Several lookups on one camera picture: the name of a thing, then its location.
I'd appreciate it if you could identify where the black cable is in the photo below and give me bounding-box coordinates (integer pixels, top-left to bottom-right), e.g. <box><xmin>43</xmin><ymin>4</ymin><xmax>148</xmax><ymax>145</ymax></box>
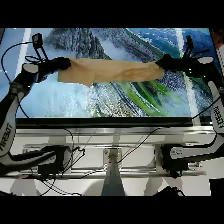
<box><xmin>30</xmin><ymin>127</ymin><xmax>87</xmax><ymax>197</ymax></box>
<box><xmin>0</xmin><ymin>41</ymin><xmax>37</xmax><ymax>120</ymax></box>
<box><xmin>117</xmin><ymin>95</ymin><xmax>224</xmax><ymax>166</ymax></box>

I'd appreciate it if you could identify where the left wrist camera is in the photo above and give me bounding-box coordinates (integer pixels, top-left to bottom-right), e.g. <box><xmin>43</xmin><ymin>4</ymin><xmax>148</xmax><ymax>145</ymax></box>
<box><xmin>31</xmin><ymin>32</ymin><xmax>50</xmax><ymax>63</ymax></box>

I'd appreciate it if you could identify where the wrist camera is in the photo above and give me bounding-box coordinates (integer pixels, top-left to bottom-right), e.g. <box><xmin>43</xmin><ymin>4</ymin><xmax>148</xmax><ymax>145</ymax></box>
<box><xmin>184</xmin><ymin>34</ymin><xmax>197</xmax><ymax>60</ymax></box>
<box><xmin>31</xmin><ymin>32</ymin><xmax>50</xmax><ymax>63</ymax></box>

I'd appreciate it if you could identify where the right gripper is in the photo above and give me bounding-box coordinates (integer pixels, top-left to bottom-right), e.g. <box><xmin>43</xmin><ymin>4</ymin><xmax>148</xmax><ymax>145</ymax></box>
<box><xmin>155</xmin><ymin>53</ymin><xmax>183</xmax><ymax>73</ymax></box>

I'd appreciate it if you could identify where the beige garment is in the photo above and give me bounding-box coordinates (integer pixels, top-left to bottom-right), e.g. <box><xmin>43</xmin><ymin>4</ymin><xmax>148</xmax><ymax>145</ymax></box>
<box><xmin>57</xmin><ymin>56</ymin><xmax>166</xmax><ymax>87</ymax></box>

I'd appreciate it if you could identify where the silver frame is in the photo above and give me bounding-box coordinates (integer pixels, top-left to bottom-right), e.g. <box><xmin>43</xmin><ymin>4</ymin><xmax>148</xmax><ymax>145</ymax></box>
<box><xmin>14</xmin><ymin>125</ymin><xmax>222</xmax><ymax>197</ymax></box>

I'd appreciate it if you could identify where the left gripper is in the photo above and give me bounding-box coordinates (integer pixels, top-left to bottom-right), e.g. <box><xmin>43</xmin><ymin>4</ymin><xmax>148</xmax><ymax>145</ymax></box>
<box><xmin>49</xmin><ymin>56</ymin><xmax>73</xmax><ymax>72</ymax></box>

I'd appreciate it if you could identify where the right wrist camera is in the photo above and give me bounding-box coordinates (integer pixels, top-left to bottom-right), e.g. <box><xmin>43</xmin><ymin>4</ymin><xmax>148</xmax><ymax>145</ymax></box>
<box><xmin>184</xmin><ymin>34</ymin><xmax>197</xmax><ymax>60</ymax></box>

